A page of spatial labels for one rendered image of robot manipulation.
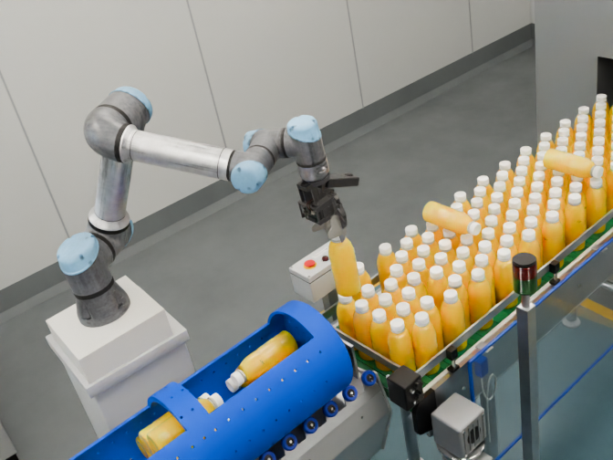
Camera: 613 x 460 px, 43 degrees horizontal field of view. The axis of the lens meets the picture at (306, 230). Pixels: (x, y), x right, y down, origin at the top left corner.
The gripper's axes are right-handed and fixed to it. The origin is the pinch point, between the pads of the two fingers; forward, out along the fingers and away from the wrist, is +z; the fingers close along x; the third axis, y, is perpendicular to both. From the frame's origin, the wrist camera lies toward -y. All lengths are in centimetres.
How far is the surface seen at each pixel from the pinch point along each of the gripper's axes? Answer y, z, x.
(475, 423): -4, 56, 35
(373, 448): 12, 71, 7
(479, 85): -330, 157, -219
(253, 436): 49, 25, 12
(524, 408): -25, 69, 36
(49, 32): -49, -1, -270
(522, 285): -27, 21, 37
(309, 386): 29.7, 24.6, 12.4
